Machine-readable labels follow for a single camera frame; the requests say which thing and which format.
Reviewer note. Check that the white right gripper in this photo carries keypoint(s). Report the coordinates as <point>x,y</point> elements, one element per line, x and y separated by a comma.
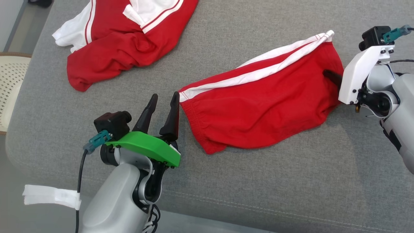
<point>355,74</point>

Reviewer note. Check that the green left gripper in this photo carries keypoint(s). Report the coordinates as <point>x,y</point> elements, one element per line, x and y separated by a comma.
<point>145,145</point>

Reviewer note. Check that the red shorts with white stripes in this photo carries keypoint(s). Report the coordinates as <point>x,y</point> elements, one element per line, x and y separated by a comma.
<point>258,103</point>

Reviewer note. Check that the red and white basketball jersey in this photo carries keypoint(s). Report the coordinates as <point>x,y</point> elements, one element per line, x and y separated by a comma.
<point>113,48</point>

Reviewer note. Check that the white tape strip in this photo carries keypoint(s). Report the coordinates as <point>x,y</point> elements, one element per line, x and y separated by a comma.
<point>48,195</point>

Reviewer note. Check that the cream perforated laundry basket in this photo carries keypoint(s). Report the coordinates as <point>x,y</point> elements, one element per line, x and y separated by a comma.
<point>11,87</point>

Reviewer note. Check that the small black object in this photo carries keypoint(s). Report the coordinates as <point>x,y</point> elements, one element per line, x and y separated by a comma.
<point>40,2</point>

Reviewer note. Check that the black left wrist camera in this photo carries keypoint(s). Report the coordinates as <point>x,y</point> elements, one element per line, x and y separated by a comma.
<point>111,123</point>

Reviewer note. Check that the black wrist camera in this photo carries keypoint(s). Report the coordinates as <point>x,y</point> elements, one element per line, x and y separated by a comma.
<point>373,35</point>
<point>111,123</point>

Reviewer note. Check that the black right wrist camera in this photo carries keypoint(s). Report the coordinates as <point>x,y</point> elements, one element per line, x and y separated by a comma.
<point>373,35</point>

